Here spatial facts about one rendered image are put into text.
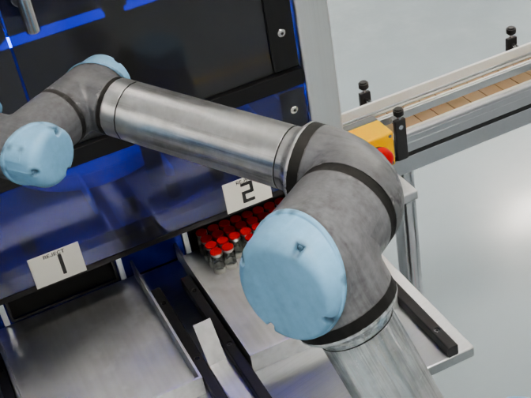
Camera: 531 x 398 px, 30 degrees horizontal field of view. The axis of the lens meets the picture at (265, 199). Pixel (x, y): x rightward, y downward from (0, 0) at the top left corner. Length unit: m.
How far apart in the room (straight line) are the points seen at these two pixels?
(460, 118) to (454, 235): 1.22
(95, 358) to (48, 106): 0.57
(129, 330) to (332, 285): 0.79
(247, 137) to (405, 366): 0.31
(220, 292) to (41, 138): 0.65
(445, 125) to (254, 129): 0.92
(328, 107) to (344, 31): 2.83
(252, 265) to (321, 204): 0.09
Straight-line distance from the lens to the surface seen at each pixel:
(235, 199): 1.69
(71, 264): 1.64
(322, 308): 0.95
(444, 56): 4.22
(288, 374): 1.54
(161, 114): 1.17
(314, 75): 1.65
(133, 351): 1.64
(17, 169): 1.16
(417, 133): 1.96
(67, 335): 1.71
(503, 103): 2.06
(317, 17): 1.61
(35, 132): 1.16
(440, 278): 3.04
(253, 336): 1.61
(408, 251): 2.16
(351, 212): 0.98
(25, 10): 1.38
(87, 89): 1.23
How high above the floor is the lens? 1.96
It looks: 35 degrees down
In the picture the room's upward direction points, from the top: 11 degrees counter-clockwise
